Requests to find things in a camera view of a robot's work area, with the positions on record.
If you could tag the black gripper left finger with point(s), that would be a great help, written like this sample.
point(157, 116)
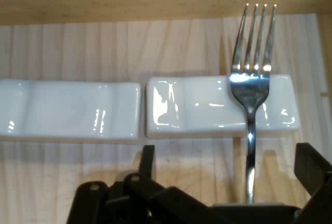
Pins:
point(124, 200)

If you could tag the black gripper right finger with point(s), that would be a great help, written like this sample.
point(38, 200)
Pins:
point(316, 177)

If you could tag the silver metal fork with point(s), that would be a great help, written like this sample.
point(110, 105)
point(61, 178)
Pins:
point(249, 97)

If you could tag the white ceramic cutlery rest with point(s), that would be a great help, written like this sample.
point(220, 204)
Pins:
point(64, 110)
point(197, 115)

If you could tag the light wooden drawer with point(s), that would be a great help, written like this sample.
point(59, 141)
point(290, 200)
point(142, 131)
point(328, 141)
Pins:
point(166, 1)

